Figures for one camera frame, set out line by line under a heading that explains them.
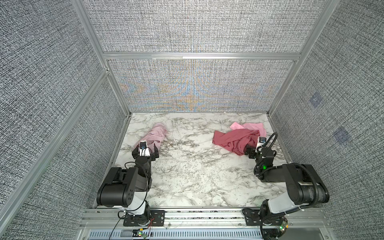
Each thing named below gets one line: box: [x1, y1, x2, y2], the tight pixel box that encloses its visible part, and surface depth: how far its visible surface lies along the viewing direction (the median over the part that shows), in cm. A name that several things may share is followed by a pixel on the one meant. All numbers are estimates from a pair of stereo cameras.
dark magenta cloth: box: [212, 129, 261, 156], surface depth 99 cm
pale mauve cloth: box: [133, 124, 168, 153], surface depth 101 cm
